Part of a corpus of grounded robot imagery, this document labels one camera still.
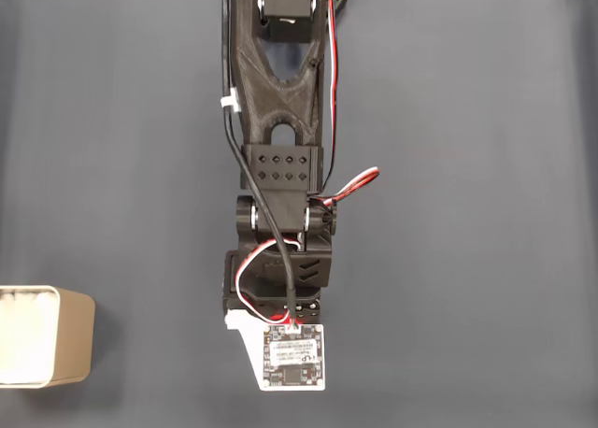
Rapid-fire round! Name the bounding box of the camera circuit board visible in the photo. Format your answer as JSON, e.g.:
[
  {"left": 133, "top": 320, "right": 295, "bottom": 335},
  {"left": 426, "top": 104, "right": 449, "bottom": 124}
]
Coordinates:
[{"left": 262, "top": 323, "right": 324, "bottom": 388}]

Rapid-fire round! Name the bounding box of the black camera cable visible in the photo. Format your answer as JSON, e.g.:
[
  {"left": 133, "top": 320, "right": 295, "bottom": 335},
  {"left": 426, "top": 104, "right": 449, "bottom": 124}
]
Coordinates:
[{"left": 221, "top": 0, "right": 300, "bottom": 330}]

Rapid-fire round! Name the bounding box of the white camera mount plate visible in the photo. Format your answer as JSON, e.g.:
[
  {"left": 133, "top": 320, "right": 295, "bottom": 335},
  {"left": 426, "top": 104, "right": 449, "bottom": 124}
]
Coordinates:
[{"left": 222, "top": 308, "right": 327, "bottom": 392}]

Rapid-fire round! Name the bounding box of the red white black servo cable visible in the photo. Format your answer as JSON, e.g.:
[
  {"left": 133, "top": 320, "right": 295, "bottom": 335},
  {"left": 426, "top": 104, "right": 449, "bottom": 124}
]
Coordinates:
[
  {"left": 313, "top": 0, "right": 381, "bottom": 210},
  {"left": 235, "top": 238, "right": 306, "bottom": 324}
]

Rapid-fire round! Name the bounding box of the beige box with white inside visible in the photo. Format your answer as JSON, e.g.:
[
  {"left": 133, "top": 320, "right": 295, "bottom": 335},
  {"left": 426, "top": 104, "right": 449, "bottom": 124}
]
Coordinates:
[{"left": 0, "top": 284, "right": 96, "bottom": 390}]

